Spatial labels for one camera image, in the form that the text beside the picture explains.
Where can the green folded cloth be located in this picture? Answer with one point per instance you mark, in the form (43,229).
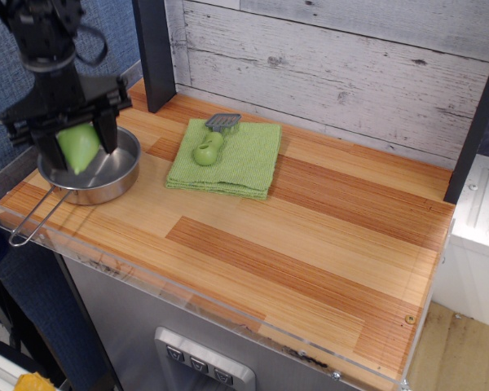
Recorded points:
(244,167)

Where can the dark frame post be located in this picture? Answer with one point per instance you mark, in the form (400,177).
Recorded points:
(155,52)
(469,149)

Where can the clear acrylic table guard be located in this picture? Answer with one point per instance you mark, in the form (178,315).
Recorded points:
(324,285)

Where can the stainless steel pan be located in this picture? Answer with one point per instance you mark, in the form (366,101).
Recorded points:
(107,177)

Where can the dark right frame post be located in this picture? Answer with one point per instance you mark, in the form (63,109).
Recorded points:
(469,149)

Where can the green plastic toy pear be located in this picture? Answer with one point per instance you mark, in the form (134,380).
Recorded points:
(79,144)

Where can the silver button control panel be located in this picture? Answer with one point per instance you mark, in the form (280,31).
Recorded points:
(199,362)

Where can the white aluminium side block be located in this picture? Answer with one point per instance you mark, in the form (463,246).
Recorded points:
(462,280)

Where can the stainless steel cabinet front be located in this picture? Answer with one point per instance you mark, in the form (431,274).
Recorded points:
(289,344)

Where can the green handled grey toy spatula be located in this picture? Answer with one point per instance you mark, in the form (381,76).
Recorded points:
(207,153)

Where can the dark left frame post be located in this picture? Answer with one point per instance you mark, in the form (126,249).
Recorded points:
(155,52)

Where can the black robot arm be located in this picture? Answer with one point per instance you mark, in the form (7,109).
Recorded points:
(45,33)

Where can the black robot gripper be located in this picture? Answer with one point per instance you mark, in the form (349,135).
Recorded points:
(63,99)

